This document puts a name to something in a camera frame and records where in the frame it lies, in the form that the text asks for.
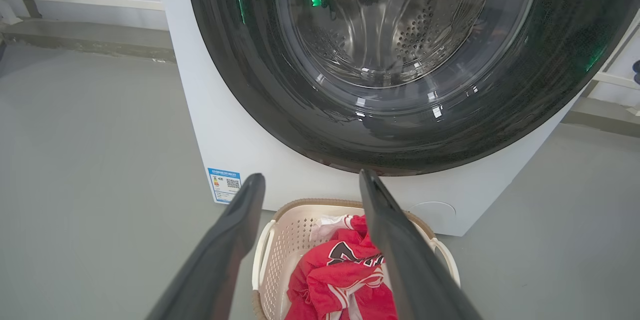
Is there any blue energy label sticker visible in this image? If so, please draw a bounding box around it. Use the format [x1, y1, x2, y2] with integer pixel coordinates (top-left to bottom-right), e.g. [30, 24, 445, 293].
[207, 168, 243, 204]

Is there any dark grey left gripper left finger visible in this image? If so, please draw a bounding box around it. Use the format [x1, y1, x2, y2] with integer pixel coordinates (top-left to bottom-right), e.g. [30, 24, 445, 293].
[145, 173, 266, 320]

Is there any round white filter cover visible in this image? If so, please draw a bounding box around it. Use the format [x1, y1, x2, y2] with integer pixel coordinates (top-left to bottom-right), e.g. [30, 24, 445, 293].
[410, 202, 457, 233]

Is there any steel washing machine drum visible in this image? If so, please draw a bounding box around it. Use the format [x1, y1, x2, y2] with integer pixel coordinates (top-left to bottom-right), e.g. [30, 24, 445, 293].
[295, 0, 481, 86]

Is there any dark round washing machine door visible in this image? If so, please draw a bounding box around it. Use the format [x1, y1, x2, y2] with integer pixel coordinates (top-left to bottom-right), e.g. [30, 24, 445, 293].
[184, 0, 640, 177]

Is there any red Bulls basketball jersey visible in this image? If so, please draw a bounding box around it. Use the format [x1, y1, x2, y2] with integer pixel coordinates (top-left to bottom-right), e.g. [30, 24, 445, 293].
[285, 214, 401, 320]

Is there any white washing machine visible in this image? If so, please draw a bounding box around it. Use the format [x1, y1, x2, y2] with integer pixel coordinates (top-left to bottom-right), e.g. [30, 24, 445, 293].
[152, 0, 640, 237]

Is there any cream perforated laundry basket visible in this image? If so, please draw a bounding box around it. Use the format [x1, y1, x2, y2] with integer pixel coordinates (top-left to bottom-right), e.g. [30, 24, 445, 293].
[251, 198, 461, 320]

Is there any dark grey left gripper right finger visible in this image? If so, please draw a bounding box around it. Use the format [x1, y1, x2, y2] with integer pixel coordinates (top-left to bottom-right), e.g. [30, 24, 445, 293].
[359, 169, 483, 320]

